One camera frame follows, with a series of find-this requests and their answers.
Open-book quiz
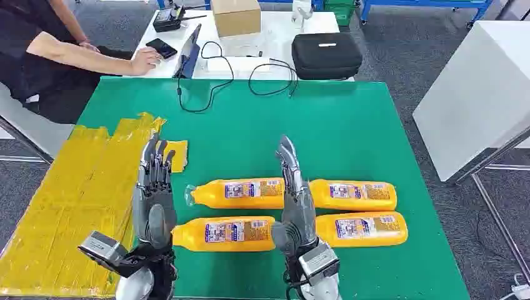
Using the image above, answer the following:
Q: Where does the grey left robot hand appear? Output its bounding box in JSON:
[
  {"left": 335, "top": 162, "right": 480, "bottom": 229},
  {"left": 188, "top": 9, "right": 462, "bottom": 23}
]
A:
[{"left": 131, "top": 132, "right": 179, "bottom": 251}]

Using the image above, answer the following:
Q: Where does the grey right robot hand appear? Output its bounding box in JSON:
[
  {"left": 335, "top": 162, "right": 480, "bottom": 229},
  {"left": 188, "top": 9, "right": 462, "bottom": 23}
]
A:
[{"left": 271, "top": 134, "right": 322, "bottom": 256}]

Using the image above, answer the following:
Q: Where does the orange drink bottle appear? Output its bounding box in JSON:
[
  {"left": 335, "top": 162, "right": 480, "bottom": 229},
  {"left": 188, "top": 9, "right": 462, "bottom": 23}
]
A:
[
  {"left": 308, "top": 179, "right": 398, "bottom": 212},
  {"left": 315, "top": 212, "right": 409, "bottom": 248},
  {"left": 171, "top": 216, "right": 276, "bottom": 253},
  {"left": 184, "top": 177, "right": 286, "bottom": 210}
]

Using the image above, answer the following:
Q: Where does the yellow plastic sheet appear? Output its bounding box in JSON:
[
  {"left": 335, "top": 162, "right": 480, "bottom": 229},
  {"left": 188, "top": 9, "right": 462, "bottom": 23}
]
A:
[{"left": 0, "top": 111, "right": 189, "bottom": 299}]

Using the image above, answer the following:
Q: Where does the green table mat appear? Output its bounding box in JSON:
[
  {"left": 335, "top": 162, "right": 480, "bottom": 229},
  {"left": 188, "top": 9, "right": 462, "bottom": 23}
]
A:
[{"left": 76, "top": 76, "right": 471, "bottom": 300}]

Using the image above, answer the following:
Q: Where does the white seat with metal legs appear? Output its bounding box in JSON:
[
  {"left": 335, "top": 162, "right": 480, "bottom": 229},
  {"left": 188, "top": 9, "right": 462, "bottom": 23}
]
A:
[{"left": 0, "top": 82, "right": 78, "bottom": 164}]

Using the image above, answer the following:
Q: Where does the dark tablet computer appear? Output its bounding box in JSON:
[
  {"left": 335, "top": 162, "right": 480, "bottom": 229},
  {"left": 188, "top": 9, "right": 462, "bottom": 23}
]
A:
[{"left": 172, "top": 23, "right": 203, "bottom": 79}]

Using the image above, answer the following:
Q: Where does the black smartphone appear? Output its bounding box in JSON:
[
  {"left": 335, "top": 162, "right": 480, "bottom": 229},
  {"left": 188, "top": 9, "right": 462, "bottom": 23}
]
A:
[{"left": 146, "top": 37, "right": 178, "bottom": 59}]

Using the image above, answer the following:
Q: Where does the black zipped carry case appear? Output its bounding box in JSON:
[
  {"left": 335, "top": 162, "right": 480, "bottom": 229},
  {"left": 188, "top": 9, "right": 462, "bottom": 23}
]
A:
[{"left": 291, "top": 32, "right": 364, "bottom": 81}]

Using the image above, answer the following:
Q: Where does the flat white box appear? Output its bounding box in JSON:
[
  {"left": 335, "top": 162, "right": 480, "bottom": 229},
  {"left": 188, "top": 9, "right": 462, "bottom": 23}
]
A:
[{"left": 206, "top": 56, "right": 272, "bottom": 78}]

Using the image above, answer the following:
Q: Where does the person's left hand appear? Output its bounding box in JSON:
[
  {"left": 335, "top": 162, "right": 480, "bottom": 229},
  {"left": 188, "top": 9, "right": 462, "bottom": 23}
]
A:
[{"left": 78, "top": 40, "right": 101, "bottom": 54}]

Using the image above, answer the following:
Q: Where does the white desk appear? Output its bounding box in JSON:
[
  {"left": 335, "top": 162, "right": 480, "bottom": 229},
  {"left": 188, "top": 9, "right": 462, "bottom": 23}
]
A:
[{"left": 124, "top": 10, "right": 355, "bottom": 81}]

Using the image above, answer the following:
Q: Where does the black radio with antennas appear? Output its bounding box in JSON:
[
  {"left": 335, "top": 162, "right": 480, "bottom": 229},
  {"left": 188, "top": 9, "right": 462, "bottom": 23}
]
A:
[{"left": 152, "top": 3, "right": 208, "bottom": 33}]

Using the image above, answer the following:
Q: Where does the person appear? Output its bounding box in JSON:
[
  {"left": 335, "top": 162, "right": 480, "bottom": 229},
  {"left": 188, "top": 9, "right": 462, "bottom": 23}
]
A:
[{"left": 0, "top": 0, "right": 163, "bottom": 125}]

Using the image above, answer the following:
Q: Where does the brown cardboard box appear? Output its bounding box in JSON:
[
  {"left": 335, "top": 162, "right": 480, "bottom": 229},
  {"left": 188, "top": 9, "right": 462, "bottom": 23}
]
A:
[{"left": 211, "top": 0, "right": 262, "bottom": 38}]

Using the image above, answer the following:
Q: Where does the white plastic gadget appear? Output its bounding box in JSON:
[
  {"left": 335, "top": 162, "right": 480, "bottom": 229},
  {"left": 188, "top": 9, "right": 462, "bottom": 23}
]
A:
[{"left": 291, "top": 0, "right": 314, "bottom": 32}]

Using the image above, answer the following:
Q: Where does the green plastic crate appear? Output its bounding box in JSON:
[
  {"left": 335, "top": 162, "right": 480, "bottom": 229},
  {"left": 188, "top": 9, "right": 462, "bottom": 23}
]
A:
[{"left": 322, "top": 0, "right": 359, "bottom": 26}]

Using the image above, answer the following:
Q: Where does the white table with metal legs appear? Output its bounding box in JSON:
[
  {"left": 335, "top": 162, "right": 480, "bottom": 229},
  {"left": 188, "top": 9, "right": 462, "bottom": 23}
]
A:
[{"left": 412, "top": 19, "right": 530, "bottom": 283}]

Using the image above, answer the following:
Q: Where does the white power adapter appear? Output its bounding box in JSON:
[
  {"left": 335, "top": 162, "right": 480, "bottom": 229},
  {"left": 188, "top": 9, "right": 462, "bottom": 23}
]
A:
[{"left": 499, "top": 273, "right": 530, "bottom": 300}]

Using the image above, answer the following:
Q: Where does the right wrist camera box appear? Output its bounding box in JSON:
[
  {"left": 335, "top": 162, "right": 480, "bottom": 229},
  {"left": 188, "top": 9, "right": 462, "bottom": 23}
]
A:
[{"left": 297, "top": 240, "right": 341, "bottom": 286}]

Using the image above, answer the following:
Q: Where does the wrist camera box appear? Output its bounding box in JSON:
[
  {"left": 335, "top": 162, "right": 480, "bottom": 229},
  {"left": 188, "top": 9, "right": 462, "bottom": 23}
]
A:
[
  {"left": 77, "top": 231, "right": 146, "bottom": 279},
  {"left": 297, "top": 240, "right": 341, "bottom": 286}
]

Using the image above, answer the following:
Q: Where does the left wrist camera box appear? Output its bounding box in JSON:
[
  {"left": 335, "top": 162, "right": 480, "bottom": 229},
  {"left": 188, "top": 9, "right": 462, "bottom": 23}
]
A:
[{"left": 77, "top": 231, "right": 146, "bottom": 279}]

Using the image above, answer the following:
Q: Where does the long black cable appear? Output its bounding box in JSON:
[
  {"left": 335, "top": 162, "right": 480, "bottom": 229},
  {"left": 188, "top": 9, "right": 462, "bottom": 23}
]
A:
[{"left": 176, "top": 40, "right": 235, "bottom": 113}]

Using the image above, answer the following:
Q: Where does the looped black cable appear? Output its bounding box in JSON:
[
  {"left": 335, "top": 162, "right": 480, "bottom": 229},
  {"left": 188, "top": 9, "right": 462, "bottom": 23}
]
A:
[{"left": 247, "top": 57, "right": 299, "bottom": 98}]

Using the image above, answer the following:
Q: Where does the blue metal rack frame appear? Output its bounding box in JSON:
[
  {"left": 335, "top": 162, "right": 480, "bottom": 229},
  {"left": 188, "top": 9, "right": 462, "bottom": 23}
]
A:
[{"left": 156, "top": 0, "right": 326, "bottom": 11}]

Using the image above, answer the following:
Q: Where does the blue metal cart frame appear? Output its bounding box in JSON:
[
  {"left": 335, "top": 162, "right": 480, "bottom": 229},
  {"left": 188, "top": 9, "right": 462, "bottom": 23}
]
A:
[{"left": 359, "top": 0, "right": 494, "bottom": 31}]

